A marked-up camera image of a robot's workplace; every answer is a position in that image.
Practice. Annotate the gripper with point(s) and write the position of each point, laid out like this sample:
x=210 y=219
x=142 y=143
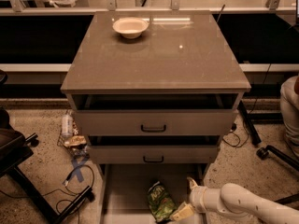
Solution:
x=196 y=197

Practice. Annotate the green jalapeno chip bag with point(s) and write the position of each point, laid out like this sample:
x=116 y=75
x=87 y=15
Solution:
x=161 y=204

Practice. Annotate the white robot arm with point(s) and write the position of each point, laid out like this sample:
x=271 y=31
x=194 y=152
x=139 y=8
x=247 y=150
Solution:
x=234 y=202

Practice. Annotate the grey bottom drawer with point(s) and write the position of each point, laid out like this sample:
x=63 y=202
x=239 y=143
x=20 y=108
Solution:
x=126 y=190

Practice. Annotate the grey drawer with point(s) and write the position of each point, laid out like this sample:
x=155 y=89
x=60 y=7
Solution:
x=153 y=149
x=126 y=190
x=155 y=122

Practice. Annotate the grey middle drawer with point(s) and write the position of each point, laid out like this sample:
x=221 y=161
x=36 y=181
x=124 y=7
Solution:
x=153 y=149

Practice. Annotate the grey drawer cabinet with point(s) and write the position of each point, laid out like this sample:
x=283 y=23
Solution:
x=182 y=61

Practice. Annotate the grey top drawer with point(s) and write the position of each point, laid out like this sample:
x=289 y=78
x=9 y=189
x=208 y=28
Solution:
x=155 y=122

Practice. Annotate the black chair base right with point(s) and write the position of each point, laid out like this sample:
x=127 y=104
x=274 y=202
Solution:
x=263 y=153

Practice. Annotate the black table leg right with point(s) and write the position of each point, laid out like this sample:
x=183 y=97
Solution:
x=255 y=138

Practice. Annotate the person leg beige trousers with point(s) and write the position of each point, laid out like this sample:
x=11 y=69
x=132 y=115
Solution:
x=289 y=106

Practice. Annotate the white plastic bottle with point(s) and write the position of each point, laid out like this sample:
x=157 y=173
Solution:
x=67 y=126

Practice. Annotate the white paper bowl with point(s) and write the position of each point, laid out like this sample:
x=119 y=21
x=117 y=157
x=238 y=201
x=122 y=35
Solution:
x=130 y=28

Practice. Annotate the black office chair left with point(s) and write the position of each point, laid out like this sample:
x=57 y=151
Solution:
x=14 y=149

